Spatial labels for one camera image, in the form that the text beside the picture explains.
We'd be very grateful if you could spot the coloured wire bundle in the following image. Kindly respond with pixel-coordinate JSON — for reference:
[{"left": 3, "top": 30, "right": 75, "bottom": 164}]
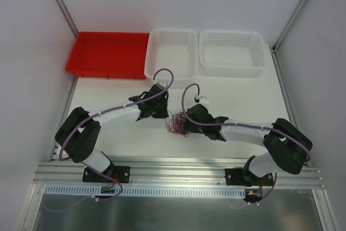
[{"left": 164, "top": 110, "right": 193, "bottom": 138}]

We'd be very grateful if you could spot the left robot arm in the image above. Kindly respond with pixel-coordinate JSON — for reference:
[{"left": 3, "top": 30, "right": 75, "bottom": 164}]
[{"left": 55, "top": 83, "right": 169, "bottom": 182}]

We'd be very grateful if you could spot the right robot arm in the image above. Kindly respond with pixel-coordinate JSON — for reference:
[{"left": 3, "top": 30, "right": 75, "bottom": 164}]
[{"left": 183, "top": 104, "right": 313, "bottom": 187}]

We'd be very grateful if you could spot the white middle mesh basket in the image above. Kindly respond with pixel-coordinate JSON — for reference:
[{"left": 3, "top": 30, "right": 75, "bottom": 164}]
[{"left": 144, "top": 28, "right": 198, "bottom": 88}]

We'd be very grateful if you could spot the white mesh basket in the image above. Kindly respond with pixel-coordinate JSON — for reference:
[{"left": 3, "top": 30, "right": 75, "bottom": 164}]
[
  {"left": 144, "top": 28, "right": 198, "bottom": 88},
  {"left": 198, "top": 30, "right": 267, "bottom": 78}
]

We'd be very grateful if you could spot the white right mesh basket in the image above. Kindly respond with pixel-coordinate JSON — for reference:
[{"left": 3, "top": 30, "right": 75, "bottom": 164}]
[{"left": 198, "top": 30, "right": 267, "bottom": 78}]

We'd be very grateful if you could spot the red plastic tray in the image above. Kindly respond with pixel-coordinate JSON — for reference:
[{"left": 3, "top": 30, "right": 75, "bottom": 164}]
[{"left": 65, "top": 31, "right": 149, "bottom": 80}]

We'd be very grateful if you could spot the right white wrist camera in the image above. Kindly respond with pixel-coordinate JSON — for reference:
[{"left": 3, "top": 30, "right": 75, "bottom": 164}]
[{"left": 194, "top": 94, "right": 210, "bottom": 106}]

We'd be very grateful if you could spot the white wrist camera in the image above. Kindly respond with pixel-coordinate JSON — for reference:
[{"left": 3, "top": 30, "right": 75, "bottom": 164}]
[
  {"left": 152, "top": 80, "right": 168, "bottom": 90},
  {"left": 194, "top": 94, "right": 210, "bottom": 106}
]

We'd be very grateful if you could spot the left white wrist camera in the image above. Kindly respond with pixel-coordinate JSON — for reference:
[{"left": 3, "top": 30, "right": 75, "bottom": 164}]
[{"left": 152, "top": 80, "right": 168, "bottom": 90}]

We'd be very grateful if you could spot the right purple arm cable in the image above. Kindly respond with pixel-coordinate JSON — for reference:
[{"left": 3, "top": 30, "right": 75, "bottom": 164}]
[{"left": 181, "top": 83, "right": 312, "bottom": 163}]

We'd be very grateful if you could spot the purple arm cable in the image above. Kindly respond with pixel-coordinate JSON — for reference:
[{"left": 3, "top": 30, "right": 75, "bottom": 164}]
[
  {"left": 181, "top": 83, "right": 312, "bottom": 163},
  {"left": 58, "top": 68, "right": 175, "bottom": 161}
]

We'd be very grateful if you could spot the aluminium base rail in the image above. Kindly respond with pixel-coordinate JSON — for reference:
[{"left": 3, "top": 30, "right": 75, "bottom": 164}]
[{"left": 34, "top": 156, "right": 326, "bottom": 190}]

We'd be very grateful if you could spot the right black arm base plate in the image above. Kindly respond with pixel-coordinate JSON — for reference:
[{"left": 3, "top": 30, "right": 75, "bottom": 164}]
[{"left": 224, "top": 168, "right": 274, "bottom": 187}]

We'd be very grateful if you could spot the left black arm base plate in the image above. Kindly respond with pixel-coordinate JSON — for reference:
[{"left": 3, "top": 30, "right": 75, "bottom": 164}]
[{"left": 82, "top": 166, "right": 131, "bottom": 183}]

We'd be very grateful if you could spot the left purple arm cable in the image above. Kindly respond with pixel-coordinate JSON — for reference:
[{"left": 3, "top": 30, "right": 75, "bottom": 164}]
[{"left": 58, "top": 68, "right": 175, "bottom": 161}]

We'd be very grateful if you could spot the white slotted cable duct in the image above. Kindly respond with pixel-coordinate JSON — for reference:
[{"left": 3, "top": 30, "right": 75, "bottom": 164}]
[{"left": 44, "top": 184, "right": 245, "bottom": 199}]

